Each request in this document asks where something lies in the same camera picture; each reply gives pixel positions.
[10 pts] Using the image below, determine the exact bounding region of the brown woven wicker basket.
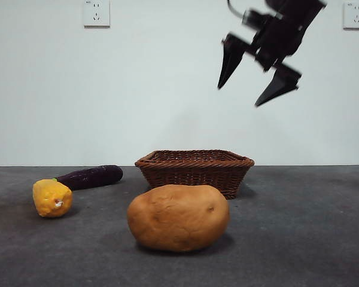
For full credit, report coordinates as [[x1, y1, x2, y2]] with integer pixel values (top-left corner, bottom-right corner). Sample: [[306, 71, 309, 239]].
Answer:
[[134, 149, 255, 200]]

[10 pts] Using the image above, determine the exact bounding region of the brown potato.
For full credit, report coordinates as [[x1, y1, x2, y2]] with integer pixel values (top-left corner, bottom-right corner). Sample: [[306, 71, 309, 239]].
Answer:
[[126, 184, 230, 252]]

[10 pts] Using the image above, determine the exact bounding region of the purple eggplant with green stem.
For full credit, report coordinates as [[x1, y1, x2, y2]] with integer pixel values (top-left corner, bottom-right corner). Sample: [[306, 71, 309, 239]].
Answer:
[[51, 164, 124, 191]]

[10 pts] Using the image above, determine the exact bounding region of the yellow corn cob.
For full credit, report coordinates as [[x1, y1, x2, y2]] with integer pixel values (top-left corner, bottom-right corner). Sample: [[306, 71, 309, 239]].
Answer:
[[32, 179, 74, 219]]

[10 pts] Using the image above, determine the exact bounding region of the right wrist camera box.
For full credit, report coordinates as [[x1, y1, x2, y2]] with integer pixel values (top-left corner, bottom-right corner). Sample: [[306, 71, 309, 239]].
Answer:
[[242, 9, 269, 28]]

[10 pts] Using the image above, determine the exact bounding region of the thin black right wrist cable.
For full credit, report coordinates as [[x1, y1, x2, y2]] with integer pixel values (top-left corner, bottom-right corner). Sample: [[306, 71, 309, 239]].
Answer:
[[226, 0, 244, 17]]

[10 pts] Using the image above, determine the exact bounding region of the white wall socket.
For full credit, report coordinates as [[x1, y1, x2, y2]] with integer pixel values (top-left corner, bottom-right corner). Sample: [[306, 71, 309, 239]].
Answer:
[[342, 2, 359, 30], [83, 0, 111, 29]]

